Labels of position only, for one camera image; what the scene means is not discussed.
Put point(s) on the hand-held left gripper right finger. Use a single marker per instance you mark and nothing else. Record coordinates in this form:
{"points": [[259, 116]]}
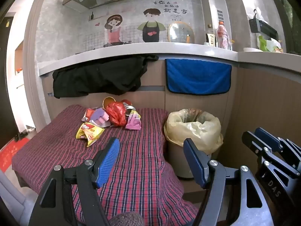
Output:
{"points": [[194, 162]]}

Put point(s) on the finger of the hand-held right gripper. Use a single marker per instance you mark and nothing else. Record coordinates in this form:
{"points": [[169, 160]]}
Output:
{"points": [[256, 148], [268, 136]]}

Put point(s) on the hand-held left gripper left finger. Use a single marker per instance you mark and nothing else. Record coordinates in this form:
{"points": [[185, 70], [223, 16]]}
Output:
{"points": [[108, 162]]}

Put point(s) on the grey trash bin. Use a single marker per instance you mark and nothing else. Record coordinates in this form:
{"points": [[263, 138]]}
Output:
{"points": [[176, 162]]}

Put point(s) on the yellow snack packet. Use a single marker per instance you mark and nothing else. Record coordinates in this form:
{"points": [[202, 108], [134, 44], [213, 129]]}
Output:
{"points": [[89, 133]]}

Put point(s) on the purple snack packet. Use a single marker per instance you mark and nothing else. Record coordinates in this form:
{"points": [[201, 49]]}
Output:
{"points": [[100, 116]]}

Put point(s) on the pink snack packet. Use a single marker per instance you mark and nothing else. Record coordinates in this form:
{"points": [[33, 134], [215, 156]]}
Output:
{"points": [[134, 122]]}

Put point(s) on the red plastic bag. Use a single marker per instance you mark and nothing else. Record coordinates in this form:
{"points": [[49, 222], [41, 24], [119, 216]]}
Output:
{"points": [[116, 114]]}

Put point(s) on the red snack packet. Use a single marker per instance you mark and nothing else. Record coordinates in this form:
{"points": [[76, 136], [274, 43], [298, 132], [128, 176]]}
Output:
{"points": [[87, 114]]}

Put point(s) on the red drink can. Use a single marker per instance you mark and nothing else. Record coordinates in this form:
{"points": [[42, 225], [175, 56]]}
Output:
{"points": [[129, 109]]}

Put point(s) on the red plaid cloth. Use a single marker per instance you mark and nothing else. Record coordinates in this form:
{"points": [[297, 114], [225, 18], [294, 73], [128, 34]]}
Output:
{"points": [[131, 169]]}

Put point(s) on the brown knitted cloth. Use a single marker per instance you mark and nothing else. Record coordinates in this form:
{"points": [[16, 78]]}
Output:
{"points": [[127, 220]]}

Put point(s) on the black cloth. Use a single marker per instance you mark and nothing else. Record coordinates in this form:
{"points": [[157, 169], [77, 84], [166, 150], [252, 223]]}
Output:
{"points": [[98, 77]]}

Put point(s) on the blue towel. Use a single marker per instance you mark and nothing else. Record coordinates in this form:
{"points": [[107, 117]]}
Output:
{"points": [[197, 75]]}

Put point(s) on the white bowl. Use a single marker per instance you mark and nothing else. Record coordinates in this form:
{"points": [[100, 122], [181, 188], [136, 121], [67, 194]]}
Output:
{"points": [[252, 49]]}

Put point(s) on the dark shoes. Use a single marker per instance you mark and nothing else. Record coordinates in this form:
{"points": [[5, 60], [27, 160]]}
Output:
{"points": [[20, 136]]}

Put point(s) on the green plastic bag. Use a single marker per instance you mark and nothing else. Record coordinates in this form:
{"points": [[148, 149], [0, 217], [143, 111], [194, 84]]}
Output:
{"points": [[264, 43]]}

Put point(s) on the red floor mat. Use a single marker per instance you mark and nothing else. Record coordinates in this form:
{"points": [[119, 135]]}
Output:
{"points": [[11, 155]]}

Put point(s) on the black knife rack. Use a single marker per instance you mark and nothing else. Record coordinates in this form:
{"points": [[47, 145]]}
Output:
{"points": [[265, 29]]}

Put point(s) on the red label plastic bottle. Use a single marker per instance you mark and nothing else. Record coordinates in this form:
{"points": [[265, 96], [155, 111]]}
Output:
{"points": [[223, 36]]}

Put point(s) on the white kitchen countertop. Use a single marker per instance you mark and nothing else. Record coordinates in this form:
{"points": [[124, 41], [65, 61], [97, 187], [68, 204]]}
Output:
{"points": [[117, 53]]}

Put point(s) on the dark sauce bottle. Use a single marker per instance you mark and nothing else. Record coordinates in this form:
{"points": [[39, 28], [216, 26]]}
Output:
{"points": [[211, 39]]}

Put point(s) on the glass pot lid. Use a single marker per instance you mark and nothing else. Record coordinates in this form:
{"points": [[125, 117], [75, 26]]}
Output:
{"points": [[180, 33]]}

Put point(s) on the white water heater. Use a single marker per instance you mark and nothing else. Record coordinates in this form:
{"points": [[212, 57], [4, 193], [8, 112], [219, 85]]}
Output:
{"points": [[211, 11]]}

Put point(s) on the cartoon wall sticker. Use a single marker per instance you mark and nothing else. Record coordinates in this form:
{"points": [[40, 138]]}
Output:
{"points": [[150, 26]]}

